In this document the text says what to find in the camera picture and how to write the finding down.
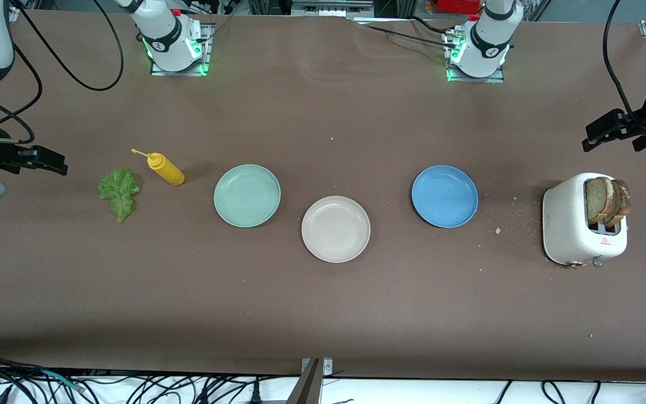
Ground brown bread slice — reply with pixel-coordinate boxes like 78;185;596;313
584;177;618;224
609;178;632;228

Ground green lettuce leaf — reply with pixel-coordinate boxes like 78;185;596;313
98;168;140;223

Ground yellow mustard squeeze bottle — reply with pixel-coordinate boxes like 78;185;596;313
131;148;186;187

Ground blue plate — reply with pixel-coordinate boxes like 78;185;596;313
411;165;479;229

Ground mint green plate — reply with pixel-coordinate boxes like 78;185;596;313
214;164;282;228

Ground beige plate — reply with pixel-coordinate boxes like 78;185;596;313
301;195;371;264

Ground white toaster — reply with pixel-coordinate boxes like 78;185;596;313
542;172;629;269

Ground red background box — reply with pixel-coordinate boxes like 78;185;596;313
434;0;483;15

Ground grey metal beam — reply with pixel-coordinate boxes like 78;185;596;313
285;359;324;404

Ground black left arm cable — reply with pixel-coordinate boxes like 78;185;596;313
603;0;646;136

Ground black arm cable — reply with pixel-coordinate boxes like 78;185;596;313
603;0;646;136
0;0;126;145

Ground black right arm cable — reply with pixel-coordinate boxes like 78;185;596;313
0;0;126;145

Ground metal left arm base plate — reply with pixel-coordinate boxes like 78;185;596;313
445;28;506;84

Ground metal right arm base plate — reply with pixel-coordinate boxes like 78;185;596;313
150;22;213;76

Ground black table power cable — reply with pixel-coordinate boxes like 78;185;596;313
357;22;458;49
404;16;451;37

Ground teal floor cable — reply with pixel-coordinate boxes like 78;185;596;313
40;369;85;392

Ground aluminium frame profile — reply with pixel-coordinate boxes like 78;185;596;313
291;0;375;19

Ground metal table edge bracket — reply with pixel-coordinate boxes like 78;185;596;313
301;357;334;378

